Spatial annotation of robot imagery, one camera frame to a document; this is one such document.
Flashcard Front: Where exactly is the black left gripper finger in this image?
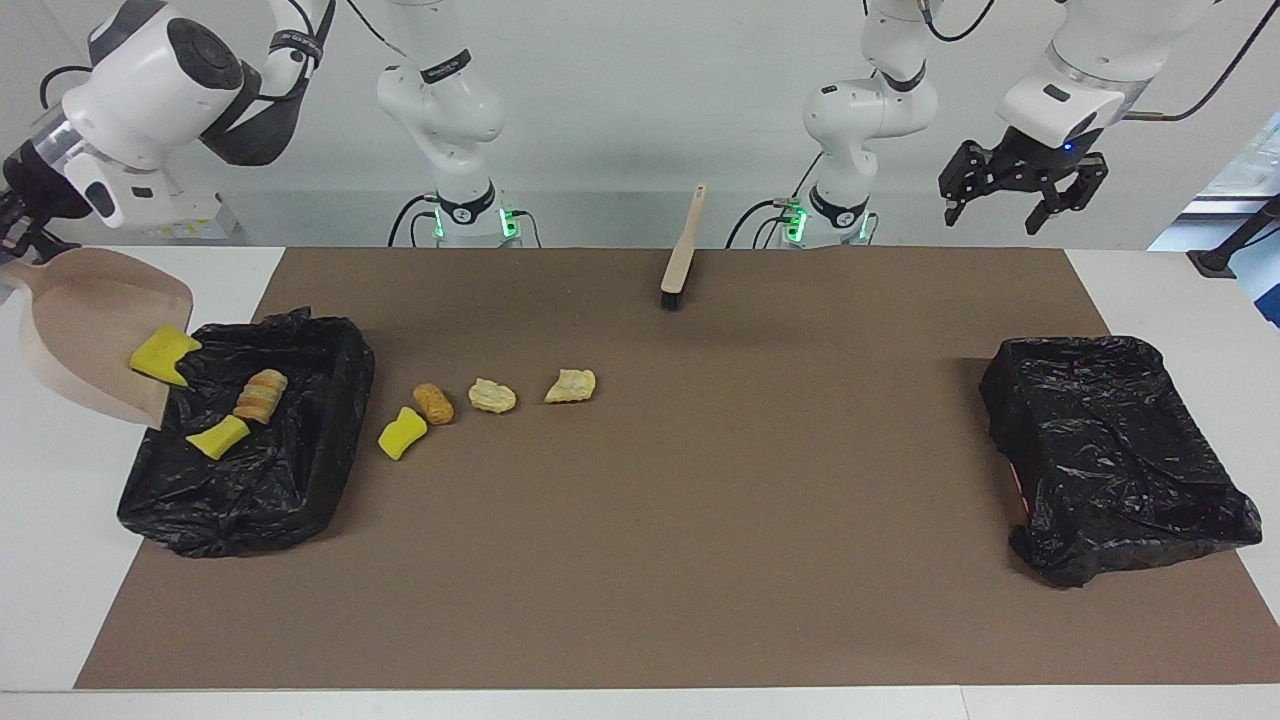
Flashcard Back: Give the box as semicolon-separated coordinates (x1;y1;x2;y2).
1024;153;1110;237
937;140;1003;227

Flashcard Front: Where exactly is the beige plastic dustpan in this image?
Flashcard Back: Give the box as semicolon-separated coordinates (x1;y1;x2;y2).
0;247;194;429

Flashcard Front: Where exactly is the yellow sponge piece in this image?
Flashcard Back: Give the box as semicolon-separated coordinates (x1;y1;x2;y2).
377;405;429;462
129;324;203;388
185;414;251;461

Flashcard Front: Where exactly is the tan pastry piece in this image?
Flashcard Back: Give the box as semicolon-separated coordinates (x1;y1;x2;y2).
233;368;289;425

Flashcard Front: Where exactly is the beige hand brush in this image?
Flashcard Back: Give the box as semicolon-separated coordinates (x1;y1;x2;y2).
659;183;709;311

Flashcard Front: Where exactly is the brown fried nugget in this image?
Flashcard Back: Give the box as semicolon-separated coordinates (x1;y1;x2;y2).
412;383;455;426

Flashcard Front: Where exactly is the pale yellow food scrap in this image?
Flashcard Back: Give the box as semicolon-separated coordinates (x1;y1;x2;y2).
544;368;597;405
468;377;518;414

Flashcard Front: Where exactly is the bin with black bag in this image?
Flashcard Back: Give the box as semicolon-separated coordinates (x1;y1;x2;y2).
978;335;1264;589
117;307;377;559

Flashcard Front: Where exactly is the black stand foot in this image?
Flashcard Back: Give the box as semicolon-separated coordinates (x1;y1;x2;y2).
1187;193;1280;279

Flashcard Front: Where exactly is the white power strip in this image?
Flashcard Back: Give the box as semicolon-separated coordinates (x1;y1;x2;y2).
165;192;241;241

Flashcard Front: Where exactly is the brown table mat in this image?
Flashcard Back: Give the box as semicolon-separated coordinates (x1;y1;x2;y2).
73;247;1280;691

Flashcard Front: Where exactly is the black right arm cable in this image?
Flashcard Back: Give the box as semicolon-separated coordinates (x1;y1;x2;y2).
38;0;441;111

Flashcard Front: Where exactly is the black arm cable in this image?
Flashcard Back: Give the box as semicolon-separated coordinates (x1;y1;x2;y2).
925;0;1280;123
38;0;441;111

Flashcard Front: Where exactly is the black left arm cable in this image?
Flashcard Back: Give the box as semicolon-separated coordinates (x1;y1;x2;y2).
925;0;1280;123

